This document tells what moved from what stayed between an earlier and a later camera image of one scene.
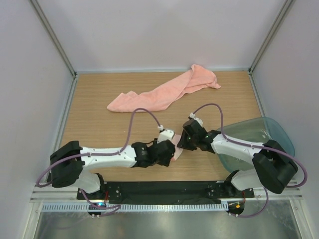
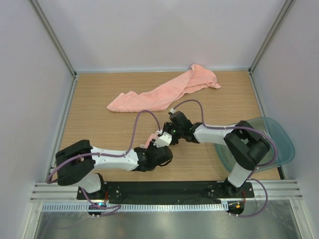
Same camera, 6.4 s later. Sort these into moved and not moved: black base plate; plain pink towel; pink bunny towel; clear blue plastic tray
Moved: pink bunny towel
Not moved: clear blue plastic tray; plain pink towel; black base plate
